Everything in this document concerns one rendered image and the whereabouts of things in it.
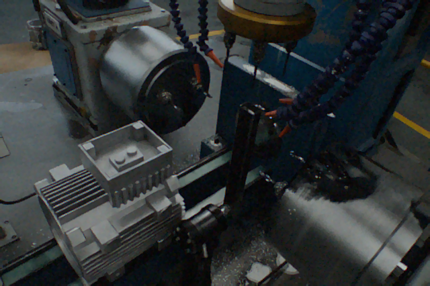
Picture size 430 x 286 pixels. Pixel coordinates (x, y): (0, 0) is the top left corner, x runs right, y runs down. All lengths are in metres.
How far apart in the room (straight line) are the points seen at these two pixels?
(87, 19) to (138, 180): 0.56
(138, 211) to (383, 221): 0.38
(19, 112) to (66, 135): 0.22
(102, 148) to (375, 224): 0.46
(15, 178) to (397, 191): 0.93
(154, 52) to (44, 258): 0.50
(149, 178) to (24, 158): 0.62
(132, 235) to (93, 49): 0.56
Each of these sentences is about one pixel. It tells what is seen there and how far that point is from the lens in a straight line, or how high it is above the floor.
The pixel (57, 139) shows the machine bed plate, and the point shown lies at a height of 0.80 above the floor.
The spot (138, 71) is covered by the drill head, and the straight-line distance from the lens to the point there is 0.83.
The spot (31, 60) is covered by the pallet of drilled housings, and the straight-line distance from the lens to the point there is 3.16.
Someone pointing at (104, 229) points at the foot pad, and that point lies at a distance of 0.56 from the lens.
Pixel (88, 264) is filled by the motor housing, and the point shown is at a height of 1.03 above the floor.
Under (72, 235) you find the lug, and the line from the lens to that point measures 0.55.
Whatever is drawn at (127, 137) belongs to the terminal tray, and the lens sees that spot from 0.64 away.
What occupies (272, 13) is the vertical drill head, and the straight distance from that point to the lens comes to 0.60.
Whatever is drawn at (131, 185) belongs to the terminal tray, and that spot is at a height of 1.11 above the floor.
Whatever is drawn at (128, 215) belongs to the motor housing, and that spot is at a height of 1.06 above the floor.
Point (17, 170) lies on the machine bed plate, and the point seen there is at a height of 0.80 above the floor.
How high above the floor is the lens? 1.53
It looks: 41 degrees down
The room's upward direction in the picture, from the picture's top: 7 degrees clockwise
